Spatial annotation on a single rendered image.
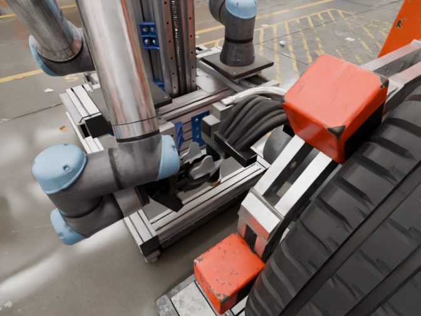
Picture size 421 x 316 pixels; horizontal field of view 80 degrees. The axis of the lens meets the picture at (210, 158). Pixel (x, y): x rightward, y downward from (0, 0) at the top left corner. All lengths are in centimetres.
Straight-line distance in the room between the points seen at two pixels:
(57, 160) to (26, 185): 160
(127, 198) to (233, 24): 77
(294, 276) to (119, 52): 37
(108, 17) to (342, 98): 32
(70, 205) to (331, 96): 40
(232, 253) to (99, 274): 110
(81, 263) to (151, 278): 37
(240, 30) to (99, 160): 78
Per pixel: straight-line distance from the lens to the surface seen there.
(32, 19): 67
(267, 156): 63
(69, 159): 43
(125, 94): 41
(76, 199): 46
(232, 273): 41
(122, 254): 147
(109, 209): 51
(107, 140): 177
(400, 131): 29
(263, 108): 42
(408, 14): 89
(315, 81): 29
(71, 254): 157
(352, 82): 28
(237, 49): 108
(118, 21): 43
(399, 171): 28
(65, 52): 78
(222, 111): 48
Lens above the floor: 127
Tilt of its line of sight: 45 degrees down
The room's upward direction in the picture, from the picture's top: straight up
